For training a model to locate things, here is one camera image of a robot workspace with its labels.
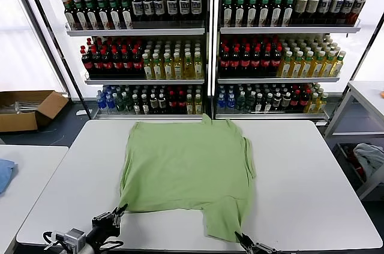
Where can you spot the small dark bottle white cap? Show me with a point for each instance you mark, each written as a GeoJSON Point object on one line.
{"type": "Point", "coordinates": [268, 102]}
{"type": "Point", "coordinates": [162, 104]}
{"type": "Point", "coordinates": [154, 104]}
{"type": "Point", "coordinates": [277, 101]}
{"type": "Point", "coordinates": [145, 105]}
{"type": "Point", "coordinates": [286, 101]}
{"type": "Point", "coordinates": [136, 105]}
{"type": "Point", "coordinates": [259, 103]}

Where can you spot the small red cap cola bottle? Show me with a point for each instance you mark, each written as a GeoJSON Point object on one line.
{"type": "Point", "coordinates": [181, 104]}
{"type": "Point", "coordinates": [172, 104]}
{"type": "Point", "coordinates": [295, 101]}
{"type": "Point", "coordinates": [304, 101]}

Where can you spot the white floor scrap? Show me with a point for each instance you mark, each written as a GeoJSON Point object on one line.
{"type": "Point", "coordinates": [80, 112]}

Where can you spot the small green water bottle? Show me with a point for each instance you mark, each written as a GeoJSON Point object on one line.
{"type": "Point", "coordinates": [128, 104]}
{"type": "Point", "coordinates": [250, 102]}
{"type": "Point", "coordinates": [120, 104]}
{"type": "Point", "coordinates": [241, 102]}

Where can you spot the dark bottle beige label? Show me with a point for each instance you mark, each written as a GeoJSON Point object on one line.
{"type": "Point", "coordinates": [312, 6]}
{"type": "Point", "coordinates": [301, 6]}

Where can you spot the grey metal shelf unit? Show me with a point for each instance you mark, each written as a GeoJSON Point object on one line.
{"type": "Point", "coordinates": [135, 32]}
{"type": "Point", "coordinates": [285, 29]}

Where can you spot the red cloth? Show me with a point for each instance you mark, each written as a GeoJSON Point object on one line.
{"type": "Point", "coordinates": [359, 171]}

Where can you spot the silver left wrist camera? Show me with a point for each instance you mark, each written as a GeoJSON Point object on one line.
{"type": "Point", "coordinates": [75, 239]}

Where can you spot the grey laundry bin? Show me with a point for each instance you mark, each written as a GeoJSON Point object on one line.
{"type": "Point", "coordinates": [342, 158]}

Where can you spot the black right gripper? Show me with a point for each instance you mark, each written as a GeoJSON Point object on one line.
{"type": "Point", "coordinates": [262, 252]}

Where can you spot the brown cardboard box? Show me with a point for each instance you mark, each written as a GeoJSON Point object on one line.
{"type": "Point", "coordinates": [18, 122]}

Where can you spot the pale grey-blue cloth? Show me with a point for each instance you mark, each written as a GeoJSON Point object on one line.
{"type": "Point", "coordinates": [370, 158]}

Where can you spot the small blue drink bottle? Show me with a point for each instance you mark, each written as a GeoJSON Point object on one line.
{"type": "Point", "coordinates": [230, 102]}
{"type": "Point", "coordinates": [221, 102]}
{"type": "Point", "coordinates": [101, 104]}
{"type": "Point", "coordinates": [109, 104]}

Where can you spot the white metal side table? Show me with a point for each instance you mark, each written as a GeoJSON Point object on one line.
{"type": "Point", "coordinates": [366, 93]}

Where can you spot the green printed t-shirt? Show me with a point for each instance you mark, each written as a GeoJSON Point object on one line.
{"type": "Point", "coordinates": [186, 170]}

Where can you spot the clear plastic packets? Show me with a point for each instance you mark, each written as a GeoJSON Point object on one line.
{"type": "Point", "coordinates": [21, 107]}

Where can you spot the reddish tea bottle white cap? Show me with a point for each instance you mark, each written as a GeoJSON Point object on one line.
{"type": "Point", "coordinates": [358, 7]}

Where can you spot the dark bottle blue white label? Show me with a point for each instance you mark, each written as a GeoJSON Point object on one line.
{"type": "Point", "coordinates": [324, 6]}
{"type": "Point", "coordinates": [184, 7]}
{"type": "Point", "coordinates": [137, 7]}
{"type": "Point", "coordinates": [159, 7]}
{"type": "Point", "coordinates": [172, 7]}
{"type": "Point", "coordinates": [196, 6]}
{"type": "Point", "coordinates": [336, 6]}
{"type": "Point", "coordinates": [348, 6]}
{"type": "Point", "coordinates": [148, 7]}

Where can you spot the green cap tea bottle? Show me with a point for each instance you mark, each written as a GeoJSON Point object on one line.
{"type": "Point", "coordinates": [275, 13]}
{"type": "Point", "coordinates": [115, 19]}
{"type": "Point", "coordinates": [126, 19]}
{"type": "Point", "coordinates": [81, 19]}
{"type": "Point", "coordinates": [228, 13]}
{"type": "Point", "coordinates": [239, 13]}
{"type": "Point", "coordinates": [251, 13]}
{"type": "Point", "coordinates": [287, 13]}
{"type": "Point", "coordinates": [92, 19]}
{"type": "Point", "coordinates": [104, 19]}
{"type": "Point", "coordinates": [263, 13]}
{"type": "Point", "coordinates": [70, 19]}

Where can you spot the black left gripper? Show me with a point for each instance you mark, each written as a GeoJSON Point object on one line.
{"type": "Point", "coordinates": [103, 228]}

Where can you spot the blue folded cloth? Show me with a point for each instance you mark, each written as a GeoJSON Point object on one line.
{"type": "Point", "coordinates": [6, 176]}

